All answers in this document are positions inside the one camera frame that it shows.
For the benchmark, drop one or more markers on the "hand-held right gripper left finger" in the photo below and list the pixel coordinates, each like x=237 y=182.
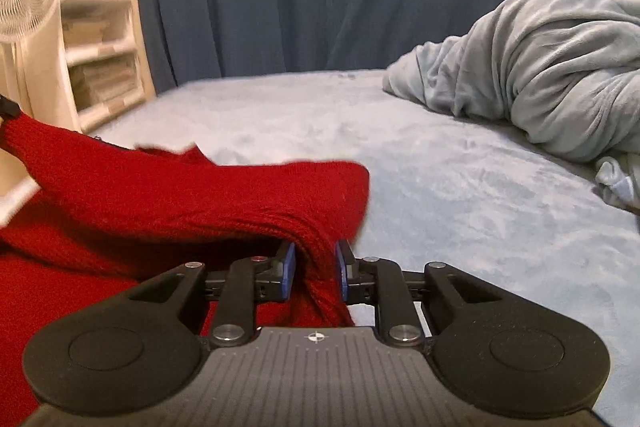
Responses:
x=287 y=274

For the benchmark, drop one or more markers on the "bed with blue fleece sheet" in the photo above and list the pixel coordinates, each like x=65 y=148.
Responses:
x=450 y=207

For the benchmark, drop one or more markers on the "white shelf unit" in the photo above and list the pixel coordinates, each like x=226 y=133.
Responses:
x=100 y=57

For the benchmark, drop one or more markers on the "red knitted cardigan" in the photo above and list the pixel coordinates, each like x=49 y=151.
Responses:
x=150 y=207

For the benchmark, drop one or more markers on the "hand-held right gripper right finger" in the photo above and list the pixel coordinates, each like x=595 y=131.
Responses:
x=342 y=274

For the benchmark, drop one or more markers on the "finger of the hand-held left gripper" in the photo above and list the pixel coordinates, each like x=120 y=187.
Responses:
x=7 y=108

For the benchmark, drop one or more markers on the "grey-blue fleece blanket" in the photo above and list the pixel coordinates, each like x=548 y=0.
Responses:
x=550 y=72

